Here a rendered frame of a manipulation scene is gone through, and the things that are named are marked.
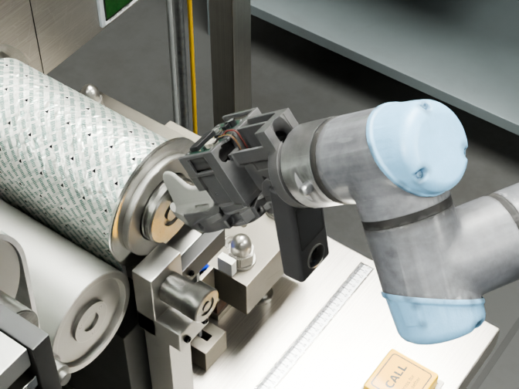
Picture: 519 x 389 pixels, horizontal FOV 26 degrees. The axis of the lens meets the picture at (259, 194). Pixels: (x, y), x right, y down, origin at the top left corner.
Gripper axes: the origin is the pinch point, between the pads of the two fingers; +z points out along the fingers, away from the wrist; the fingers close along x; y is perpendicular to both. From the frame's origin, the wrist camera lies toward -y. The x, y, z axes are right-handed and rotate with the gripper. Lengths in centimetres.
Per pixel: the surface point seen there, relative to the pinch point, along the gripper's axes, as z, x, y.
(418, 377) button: 6.2, -17.3, -40.0
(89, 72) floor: 180, -108, -16
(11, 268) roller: -0.2, 19.3, 7.7
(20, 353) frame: -17.4, 29.7, 7.3
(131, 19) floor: 184, -132, -12
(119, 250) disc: 5.2, 6.7, 0.0
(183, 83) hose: 76, -60, -10
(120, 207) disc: 1.6, 5.7, 4.3
